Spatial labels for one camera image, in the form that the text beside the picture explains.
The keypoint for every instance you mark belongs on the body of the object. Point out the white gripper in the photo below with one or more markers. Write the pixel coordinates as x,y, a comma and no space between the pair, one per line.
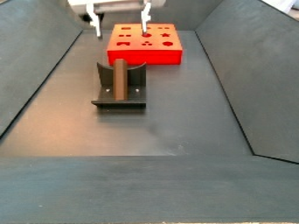
98,6

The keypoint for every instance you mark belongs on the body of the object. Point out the brown hexagonal prism peg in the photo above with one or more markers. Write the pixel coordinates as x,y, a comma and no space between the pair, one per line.
120,80

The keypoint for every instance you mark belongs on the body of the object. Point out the red shape-sorting block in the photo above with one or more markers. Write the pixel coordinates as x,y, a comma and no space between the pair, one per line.
156,48

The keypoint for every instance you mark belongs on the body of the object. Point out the black curved peg holder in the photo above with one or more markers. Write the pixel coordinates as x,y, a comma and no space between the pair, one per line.
134,87

